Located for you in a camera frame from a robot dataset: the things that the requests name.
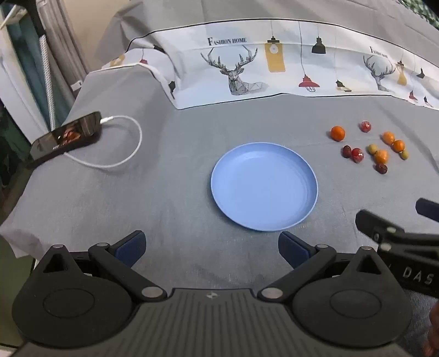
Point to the small mandarin orange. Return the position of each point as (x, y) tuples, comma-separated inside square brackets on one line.
[(338, 133), (388, 137), (398, 145), (381, 157)]

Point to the green checkered cloth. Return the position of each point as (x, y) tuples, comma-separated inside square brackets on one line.
[(423, 8)]

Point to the small yellow fruit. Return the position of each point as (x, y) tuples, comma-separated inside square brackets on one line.
[(372, 149)]

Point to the blue plate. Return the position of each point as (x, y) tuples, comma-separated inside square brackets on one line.
[(264, 185)]

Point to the small green lime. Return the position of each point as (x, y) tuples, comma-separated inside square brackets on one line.
[(404, 154)]

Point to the dark red plum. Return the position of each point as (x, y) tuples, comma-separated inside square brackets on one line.
[(381, 168), (347, 151)]

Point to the black smartphone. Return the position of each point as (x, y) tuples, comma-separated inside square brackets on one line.
[(68, 134)]

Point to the white frame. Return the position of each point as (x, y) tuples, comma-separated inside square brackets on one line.
[(10, 85)]

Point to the person's right hand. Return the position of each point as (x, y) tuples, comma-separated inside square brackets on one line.
[(435, 329)]

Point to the phone holder gooseneck stand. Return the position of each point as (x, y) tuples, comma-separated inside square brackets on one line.
[(65, 41)]

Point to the grey bed sheet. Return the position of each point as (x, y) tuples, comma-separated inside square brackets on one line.
[(171, 192)]

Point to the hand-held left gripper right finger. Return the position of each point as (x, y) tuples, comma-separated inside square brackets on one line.
[(294, 249)]

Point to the teal curtain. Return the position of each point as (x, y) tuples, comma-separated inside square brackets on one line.
[(27, 68)]

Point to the small red apple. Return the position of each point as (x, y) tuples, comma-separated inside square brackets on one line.
[(365, 126), (357, 155)]

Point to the white plastic hanger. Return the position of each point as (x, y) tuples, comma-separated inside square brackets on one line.
[(13, 15)]

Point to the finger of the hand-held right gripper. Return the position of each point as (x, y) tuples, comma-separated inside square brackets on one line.
[(428, 207), (374, 225)]

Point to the grey quilt with deer print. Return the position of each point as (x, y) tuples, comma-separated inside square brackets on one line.
[(240, 31)]

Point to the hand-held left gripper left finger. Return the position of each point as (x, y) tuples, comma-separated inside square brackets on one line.
[(132, 248)]

